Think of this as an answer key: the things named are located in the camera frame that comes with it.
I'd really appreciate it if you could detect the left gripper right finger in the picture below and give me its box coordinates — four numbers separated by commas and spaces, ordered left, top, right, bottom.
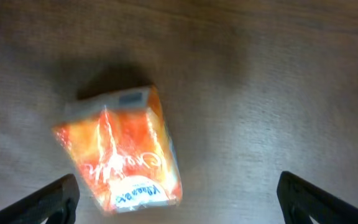
277, 171, 358, 224

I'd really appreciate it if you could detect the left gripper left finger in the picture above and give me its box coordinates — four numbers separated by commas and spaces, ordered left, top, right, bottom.
0, 174, 80, 224

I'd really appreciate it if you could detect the orange pocket tissue pack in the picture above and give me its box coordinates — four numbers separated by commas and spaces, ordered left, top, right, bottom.
52, 85, 183, 214

